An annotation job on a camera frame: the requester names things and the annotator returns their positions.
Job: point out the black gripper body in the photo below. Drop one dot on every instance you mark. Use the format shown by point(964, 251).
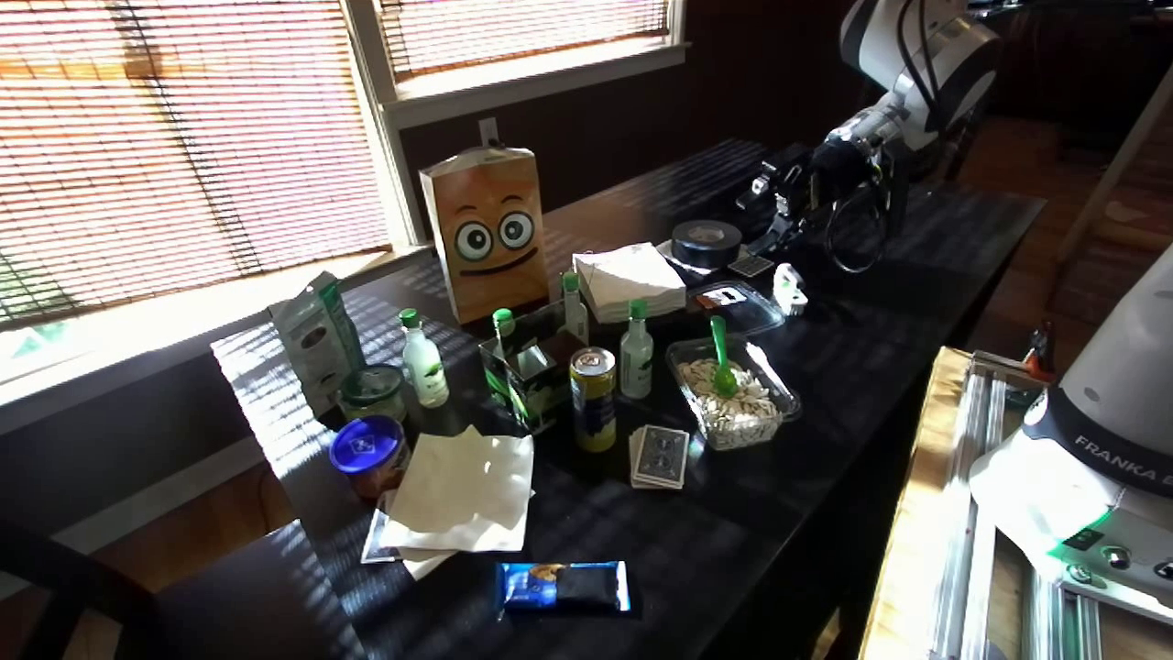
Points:
point(828, 205)

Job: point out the green plastic spoon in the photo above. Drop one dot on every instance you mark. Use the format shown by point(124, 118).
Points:
point(722, 373)

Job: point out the clear lunch box with seeds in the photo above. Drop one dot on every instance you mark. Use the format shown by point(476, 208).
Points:
point(733, 423)

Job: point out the glass jar dark lid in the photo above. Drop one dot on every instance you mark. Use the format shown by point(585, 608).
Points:
point(372, 393)

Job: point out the jar with blue lid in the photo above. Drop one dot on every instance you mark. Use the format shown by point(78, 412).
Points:
point(367, 440)

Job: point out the crumpled white paper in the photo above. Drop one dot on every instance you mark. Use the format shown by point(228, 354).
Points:
point(789, 293)

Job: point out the white napkin stack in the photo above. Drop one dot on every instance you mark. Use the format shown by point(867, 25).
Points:
point(626, 282)

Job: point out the clear bottle green cap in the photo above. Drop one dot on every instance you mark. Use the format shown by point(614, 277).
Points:
point(635, 361)
point(571, 316)

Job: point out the playing card deck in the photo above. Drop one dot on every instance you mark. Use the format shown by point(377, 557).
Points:
point(662, 461)

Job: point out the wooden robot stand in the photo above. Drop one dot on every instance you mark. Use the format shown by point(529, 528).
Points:
point(927, 516)

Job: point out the brown paper bag with face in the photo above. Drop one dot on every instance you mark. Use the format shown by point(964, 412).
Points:
point(488, 233)

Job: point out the small window blind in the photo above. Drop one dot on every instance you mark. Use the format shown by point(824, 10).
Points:
point(525, 32)

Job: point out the white bottle green cap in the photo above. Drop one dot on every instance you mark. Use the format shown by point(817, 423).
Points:
point(426, 368)

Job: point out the loose white paper sheets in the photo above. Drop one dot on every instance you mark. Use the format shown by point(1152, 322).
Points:
point(461, 489)

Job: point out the blue snack bar wrapper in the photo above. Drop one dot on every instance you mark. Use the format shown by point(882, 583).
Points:
point(568, 588)

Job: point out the large window blind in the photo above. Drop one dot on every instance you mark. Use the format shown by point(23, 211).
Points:
point(184, 123)

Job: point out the black wooden chair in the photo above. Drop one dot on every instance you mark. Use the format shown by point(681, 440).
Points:
point(47, 574)

